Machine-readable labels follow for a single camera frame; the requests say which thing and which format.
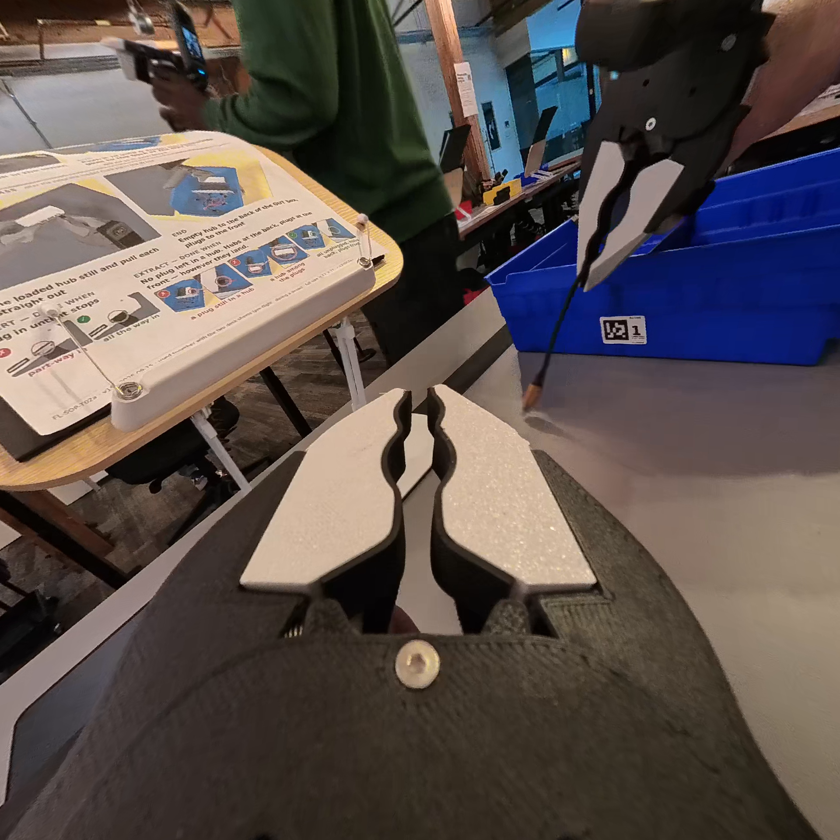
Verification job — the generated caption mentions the black wire cart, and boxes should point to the black wire cart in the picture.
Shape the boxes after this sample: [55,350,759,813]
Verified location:
[0,577,67,670]

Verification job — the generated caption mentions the person's right hand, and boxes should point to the person's right hand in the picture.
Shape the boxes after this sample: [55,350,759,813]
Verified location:
[725,8,840,160]

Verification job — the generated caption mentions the brown wooden stool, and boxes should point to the brown wooden stool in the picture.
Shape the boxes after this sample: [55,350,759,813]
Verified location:
[0,489,129,588]

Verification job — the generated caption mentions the black office chair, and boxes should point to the black office chair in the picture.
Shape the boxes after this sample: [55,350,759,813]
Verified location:
[108,395,242,493]

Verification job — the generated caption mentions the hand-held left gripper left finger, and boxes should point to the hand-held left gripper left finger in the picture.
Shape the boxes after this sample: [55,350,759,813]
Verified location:
[239,387,414,634]

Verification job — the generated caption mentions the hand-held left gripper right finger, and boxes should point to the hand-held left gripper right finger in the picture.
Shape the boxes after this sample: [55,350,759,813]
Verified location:
[427,384,599,634]

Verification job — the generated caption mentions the wooden post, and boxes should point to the wooden post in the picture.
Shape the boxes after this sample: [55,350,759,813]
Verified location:
[423,0,494,188]

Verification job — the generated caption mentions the black usb cable orange plugs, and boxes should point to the black usb cable orange plugs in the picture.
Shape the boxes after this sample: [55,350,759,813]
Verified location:
[521,239,592,412]

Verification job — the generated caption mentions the blue plastic bin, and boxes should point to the blue plastic bin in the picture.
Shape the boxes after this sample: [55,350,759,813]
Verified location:
[486,147,840,367]

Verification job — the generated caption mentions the printed instruction sheet pad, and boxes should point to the printed instruction sheet pad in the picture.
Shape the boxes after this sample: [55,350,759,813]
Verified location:
[0,131,377,435]

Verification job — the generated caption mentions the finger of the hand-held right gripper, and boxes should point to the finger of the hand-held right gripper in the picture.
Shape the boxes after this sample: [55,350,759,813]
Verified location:
[581,159,687,294]
[575,140,636,280]

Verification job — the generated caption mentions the white book stand wooden board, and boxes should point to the white book stand wooden board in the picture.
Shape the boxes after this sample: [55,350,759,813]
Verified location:
[0,131,404,500]

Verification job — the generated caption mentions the tan board on stand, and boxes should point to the tan board on stand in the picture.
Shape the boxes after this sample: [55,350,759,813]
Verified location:
[524,105,560,178]
[438,123,475,214]

